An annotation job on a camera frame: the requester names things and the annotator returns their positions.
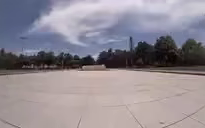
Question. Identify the dark low border strip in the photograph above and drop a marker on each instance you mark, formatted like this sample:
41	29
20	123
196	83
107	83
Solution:
190	71

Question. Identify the pale concrete slab plaza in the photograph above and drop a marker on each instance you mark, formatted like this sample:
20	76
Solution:
100	90

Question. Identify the pole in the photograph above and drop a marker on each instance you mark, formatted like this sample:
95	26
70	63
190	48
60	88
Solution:
131	45

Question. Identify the pale low wall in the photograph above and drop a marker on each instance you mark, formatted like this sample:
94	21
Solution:
94	67

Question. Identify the row of trees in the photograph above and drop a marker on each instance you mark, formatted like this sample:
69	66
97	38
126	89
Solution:
163	51

